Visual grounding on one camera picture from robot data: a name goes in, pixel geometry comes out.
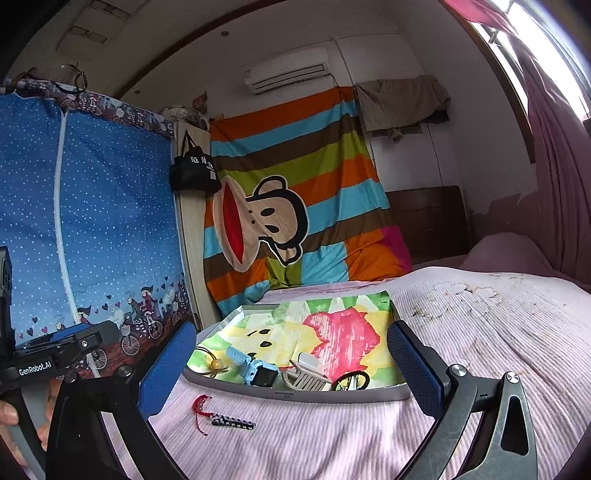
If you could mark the beige claw hair clip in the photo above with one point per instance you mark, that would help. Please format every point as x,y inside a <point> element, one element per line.
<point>307,376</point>

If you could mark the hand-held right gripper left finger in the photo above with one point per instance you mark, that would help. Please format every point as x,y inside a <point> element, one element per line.
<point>168,369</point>

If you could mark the white air conditioner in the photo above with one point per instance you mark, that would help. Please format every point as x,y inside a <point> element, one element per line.
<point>288,69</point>

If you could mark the dark wooden headboard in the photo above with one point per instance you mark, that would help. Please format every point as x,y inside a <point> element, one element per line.
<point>429,226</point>

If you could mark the black tote bag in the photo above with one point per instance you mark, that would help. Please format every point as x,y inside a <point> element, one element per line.
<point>194,173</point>

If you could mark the pink curtain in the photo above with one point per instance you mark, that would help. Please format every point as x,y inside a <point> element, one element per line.
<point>563,184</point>

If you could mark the blue smartwatch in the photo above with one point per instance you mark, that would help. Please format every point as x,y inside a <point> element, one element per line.
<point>251,369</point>

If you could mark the window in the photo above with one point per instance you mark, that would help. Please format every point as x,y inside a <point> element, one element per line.
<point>545,60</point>

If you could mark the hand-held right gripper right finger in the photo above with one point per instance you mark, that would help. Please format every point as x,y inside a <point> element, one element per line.
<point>411,367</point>

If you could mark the grey tray with colourful lining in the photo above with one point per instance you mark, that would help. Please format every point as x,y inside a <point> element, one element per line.
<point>341,332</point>

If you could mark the pink ribbed bed cover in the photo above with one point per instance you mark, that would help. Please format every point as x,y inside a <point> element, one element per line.
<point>485,332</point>

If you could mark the person's left hand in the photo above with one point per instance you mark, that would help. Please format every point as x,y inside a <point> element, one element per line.
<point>8,412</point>

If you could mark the hanging khaki garment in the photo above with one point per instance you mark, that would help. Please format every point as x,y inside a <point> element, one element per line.
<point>401,104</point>

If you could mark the bundle on cabinet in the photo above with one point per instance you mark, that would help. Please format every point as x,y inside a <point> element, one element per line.
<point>182,115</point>

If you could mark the striped monkey print blanket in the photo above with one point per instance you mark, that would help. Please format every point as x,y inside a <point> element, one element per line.
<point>323,161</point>

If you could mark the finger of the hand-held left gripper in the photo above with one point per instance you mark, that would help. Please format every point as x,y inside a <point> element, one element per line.
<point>51,337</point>
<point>85,344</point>

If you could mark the pink pillow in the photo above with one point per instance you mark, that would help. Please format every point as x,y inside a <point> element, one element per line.
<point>508,256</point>

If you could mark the blue dotted fabric wardrobe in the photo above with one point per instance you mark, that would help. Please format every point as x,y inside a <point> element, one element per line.
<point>115,221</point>

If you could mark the black white striped hair clip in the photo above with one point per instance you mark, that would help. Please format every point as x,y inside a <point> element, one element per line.
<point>233,422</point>

